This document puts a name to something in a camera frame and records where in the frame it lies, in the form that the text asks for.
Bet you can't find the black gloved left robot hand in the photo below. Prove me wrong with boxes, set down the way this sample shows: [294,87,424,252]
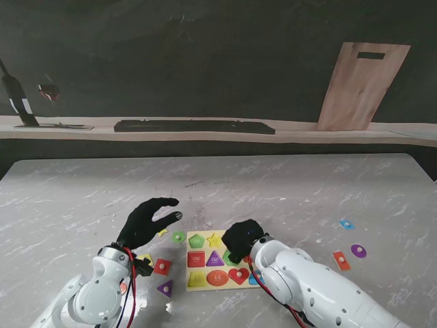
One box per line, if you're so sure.
[115,197,184,251]

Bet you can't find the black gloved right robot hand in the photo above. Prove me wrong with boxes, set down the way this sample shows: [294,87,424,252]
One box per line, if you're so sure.
[221,219,266,265]

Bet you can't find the green pentagon puzzle piece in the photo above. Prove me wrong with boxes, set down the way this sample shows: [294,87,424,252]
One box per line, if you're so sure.
[222,248,245,267]

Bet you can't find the wooden shape puzzle board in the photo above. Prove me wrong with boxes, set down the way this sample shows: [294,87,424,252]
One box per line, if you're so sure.
[186,229,264,292]

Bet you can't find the red heart puzzle piece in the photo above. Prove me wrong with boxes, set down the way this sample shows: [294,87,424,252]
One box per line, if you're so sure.
[227,266,250,285]

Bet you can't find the blue semicircle puzzle piece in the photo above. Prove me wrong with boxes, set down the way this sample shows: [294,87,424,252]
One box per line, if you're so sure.
[248,270,266,286]

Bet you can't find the orange rectangle puzzle piece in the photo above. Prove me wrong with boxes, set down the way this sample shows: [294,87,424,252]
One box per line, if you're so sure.
[332,251,352,271]

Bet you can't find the purple circle puzzle piece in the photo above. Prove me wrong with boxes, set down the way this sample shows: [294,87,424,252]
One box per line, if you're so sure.
[350,243,368,259]

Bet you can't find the red square puzzle piece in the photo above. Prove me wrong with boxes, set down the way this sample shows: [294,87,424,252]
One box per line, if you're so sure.
[152,258,173,276]

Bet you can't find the purple triangle puzzle piece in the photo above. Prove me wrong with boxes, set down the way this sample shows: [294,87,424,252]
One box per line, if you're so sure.
[156,279,174,299]

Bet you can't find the flat wooden coaster board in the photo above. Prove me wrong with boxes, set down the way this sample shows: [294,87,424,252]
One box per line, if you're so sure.
[13,122,96,131]

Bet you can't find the wooden cutting board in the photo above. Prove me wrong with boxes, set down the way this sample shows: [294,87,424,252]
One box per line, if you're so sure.
[315,42,412,132]

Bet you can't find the long black tray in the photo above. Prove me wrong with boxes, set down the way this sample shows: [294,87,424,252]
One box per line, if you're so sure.
[113,118,276,135]

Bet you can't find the long wooden shelf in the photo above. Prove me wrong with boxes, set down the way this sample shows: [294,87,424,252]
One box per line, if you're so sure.
[0,115,437,148]

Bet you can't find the red wine glass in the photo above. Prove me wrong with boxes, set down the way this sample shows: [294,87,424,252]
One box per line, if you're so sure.
[36,71,66,127]

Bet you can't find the dark wine bottle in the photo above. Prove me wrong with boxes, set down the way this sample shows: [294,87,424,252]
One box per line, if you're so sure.
[0,57,40,126]

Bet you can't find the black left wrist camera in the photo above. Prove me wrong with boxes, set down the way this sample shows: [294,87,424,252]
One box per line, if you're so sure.
[132,256,154,276]

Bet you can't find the red right arm cables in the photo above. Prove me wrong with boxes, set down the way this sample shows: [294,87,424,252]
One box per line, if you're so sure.
[248,256,310,328]

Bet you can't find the red arm cables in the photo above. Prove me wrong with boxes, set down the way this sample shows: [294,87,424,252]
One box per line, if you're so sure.
[248,256,310,328]
[119,247,137,328]

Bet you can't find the red left arm cables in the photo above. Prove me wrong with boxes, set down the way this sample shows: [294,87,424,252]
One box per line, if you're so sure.
[119,247,137,328]

